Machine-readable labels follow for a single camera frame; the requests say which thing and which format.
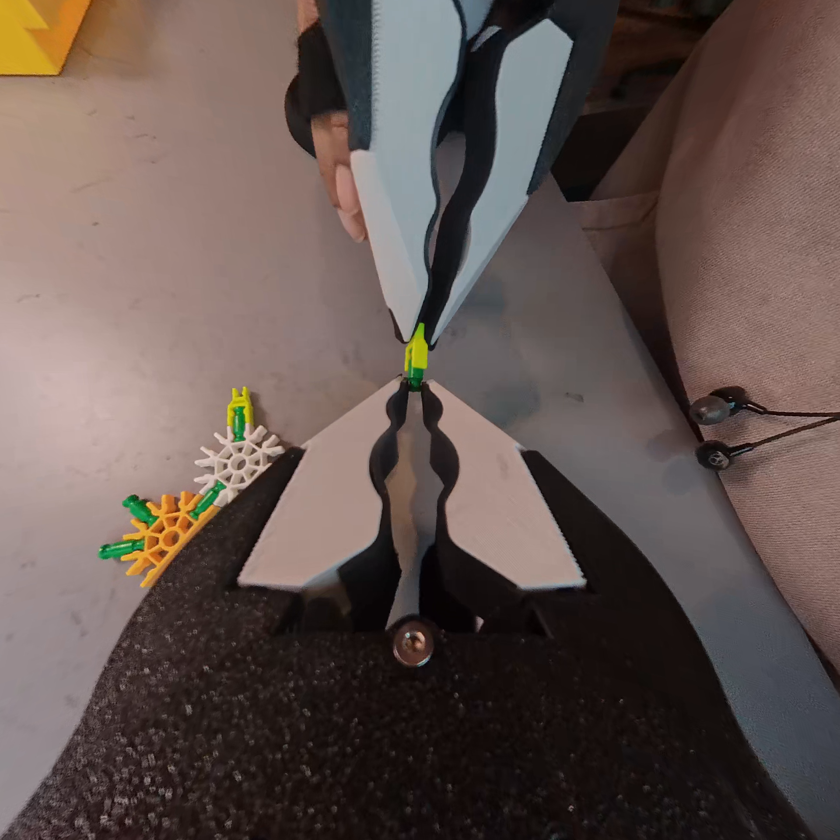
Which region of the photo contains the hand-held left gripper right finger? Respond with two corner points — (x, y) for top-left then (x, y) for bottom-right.
(419, 381), (586, 624)

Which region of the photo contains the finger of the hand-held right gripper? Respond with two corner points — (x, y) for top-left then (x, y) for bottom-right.
(425, 18), (576, 344)
(350, 0), (469, 344)

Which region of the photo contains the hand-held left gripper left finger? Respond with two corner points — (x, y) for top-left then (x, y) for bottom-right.
(238, 378), (408, 624)

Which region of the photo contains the toy construction model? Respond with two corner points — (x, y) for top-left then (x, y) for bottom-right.
(98, 387), (286, 588)

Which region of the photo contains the yellow plastic bin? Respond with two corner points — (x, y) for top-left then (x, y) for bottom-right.
(0, 0), (93, 76)

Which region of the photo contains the grey desk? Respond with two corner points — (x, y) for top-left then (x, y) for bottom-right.
(0, 0), (840, 821)

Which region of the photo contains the person's right hand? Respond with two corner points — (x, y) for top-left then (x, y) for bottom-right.
(311, 110), (370, 244)

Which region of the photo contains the person's beige hoodie torso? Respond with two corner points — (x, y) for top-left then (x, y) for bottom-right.
(577, 0), (840, 690)

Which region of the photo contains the black hoodie drawstring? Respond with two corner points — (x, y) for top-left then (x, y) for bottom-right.
(688, 386), (840, 471)

